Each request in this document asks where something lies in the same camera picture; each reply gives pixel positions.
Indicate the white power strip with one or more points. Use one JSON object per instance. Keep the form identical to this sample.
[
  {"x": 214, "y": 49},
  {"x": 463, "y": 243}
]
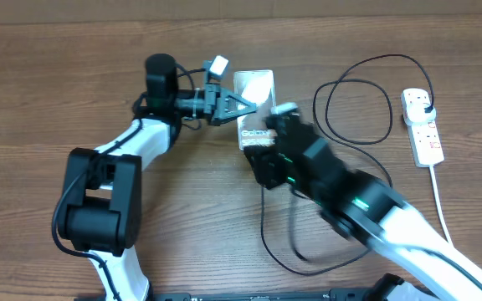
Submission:
[{"x": 424, "y": 139}]

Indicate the white charger plug adapter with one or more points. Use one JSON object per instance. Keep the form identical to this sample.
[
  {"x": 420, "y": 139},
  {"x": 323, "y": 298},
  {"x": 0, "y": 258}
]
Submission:
[{"x": 417, "y": 114}]

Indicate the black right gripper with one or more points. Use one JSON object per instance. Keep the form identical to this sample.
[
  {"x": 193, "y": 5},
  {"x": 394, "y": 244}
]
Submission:
[{"x": 262, "y": 159}]

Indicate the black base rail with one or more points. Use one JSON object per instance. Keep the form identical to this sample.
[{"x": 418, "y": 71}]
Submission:
[{"x": 389, "y": 287}]

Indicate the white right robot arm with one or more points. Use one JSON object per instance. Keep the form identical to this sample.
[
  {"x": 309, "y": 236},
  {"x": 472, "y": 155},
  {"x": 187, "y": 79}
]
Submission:
[{"x": 361, "y": 206}]

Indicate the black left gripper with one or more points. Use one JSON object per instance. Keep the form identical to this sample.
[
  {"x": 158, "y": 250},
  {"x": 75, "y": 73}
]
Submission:
[{"x": 212, "y": 91}]

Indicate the Galaxy S25 Ultra smartphone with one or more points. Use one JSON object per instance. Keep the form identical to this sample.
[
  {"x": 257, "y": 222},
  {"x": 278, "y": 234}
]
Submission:
[{"x": 257, "y": 87}]

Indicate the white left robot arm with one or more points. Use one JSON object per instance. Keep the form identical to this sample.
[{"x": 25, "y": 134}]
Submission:
[{"x": 98, "y": 216}]

